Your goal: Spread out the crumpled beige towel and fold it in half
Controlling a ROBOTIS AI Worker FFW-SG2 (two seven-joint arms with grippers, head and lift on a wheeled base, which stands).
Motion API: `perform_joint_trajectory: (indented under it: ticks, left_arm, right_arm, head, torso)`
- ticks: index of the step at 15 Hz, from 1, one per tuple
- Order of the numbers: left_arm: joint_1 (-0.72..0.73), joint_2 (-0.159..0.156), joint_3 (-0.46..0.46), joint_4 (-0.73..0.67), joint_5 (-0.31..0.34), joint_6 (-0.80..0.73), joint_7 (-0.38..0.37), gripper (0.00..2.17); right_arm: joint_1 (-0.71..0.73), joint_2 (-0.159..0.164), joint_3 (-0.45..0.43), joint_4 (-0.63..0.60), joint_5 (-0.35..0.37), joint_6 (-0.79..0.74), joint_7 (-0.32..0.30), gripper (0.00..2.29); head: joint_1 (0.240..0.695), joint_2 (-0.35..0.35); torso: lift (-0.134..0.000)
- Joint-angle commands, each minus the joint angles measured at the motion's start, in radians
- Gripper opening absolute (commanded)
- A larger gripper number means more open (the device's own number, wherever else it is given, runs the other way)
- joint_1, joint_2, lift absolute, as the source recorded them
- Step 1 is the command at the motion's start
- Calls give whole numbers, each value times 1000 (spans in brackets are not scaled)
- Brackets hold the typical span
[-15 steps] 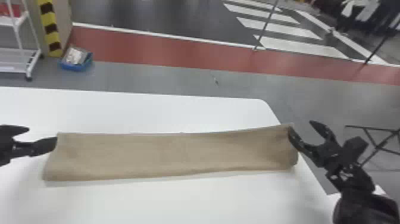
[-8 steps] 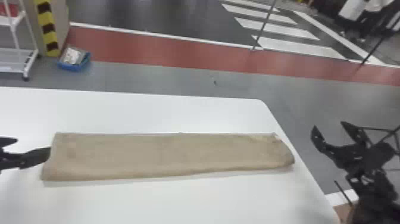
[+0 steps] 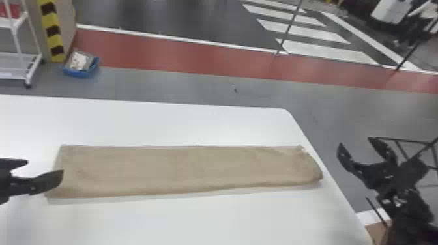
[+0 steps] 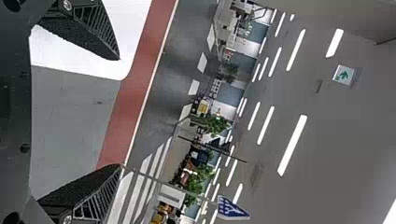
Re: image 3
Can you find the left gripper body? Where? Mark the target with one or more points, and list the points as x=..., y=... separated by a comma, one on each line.
x=4, y=186

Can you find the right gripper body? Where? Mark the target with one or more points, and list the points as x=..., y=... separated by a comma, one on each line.
x=398, y=176

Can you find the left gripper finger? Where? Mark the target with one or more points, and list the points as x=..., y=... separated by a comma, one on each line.
x=41, y=183
x=12, y=163

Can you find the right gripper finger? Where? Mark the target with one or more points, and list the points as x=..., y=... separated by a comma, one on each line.
x=385, y=150
x=349, y=162

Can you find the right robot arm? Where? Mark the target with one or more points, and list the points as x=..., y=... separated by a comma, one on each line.
x=410, y=219

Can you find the white shelf trolley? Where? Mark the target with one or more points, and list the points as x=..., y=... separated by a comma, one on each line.
x=15, y=65

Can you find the blue basket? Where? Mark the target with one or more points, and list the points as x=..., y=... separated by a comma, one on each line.
x=81, y=65

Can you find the beige towel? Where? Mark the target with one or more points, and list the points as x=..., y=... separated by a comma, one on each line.
x=184, y=169

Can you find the yellow black striped post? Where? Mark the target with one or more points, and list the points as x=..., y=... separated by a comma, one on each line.
x=51, y=30

